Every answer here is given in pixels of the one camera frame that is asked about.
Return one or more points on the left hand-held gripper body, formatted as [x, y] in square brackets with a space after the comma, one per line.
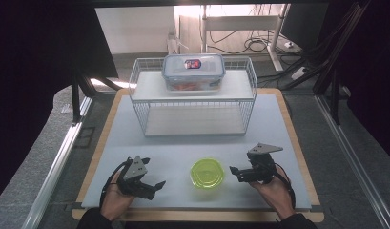
[135, 170]

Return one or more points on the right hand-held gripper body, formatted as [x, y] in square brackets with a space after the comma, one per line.
[262, 171]

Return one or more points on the green plastic bowl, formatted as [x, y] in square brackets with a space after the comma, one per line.
[207, 174]

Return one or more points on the clear plastic food container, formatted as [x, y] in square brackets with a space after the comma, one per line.
[194, 71]

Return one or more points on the person's right hand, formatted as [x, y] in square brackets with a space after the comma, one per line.
[278, 194]

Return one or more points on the person's left hand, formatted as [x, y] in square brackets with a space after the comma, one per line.
[114, 202]

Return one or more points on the pale grey table mat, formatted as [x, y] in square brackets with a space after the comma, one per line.
[183, 152]

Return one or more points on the dark floor grate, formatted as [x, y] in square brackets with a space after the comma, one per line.
[85, 137]

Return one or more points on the black metal stand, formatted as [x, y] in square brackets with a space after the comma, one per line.
[76, 95]
[335, 63]

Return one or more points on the flat white power strip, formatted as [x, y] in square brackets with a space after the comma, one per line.
[299, 73]

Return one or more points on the upright white power strip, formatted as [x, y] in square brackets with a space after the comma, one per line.
[171, 43]

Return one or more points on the black curtain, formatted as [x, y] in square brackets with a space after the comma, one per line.
[30, 79]
[373, 79]

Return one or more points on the dark monitor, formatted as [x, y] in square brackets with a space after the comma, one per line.
[305, 25]

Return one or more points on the aluminium rail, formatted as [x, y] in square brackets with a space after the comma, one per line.
[56, 168]
[351, 152]

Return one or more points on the white desk frame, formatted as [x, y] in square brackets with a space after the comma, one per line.
[240, 23]

